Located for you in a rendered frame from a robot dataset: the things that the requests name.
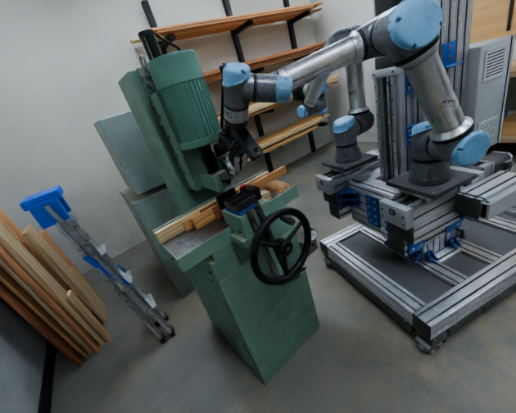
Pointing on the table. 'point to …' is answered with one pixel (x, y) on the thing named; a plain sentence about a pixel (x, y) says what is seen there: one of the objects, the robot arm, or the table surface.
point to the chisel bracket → (212, 181)
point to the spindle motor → (186, 98)
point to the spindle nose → (209, 159)
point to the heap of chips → (276, 186)
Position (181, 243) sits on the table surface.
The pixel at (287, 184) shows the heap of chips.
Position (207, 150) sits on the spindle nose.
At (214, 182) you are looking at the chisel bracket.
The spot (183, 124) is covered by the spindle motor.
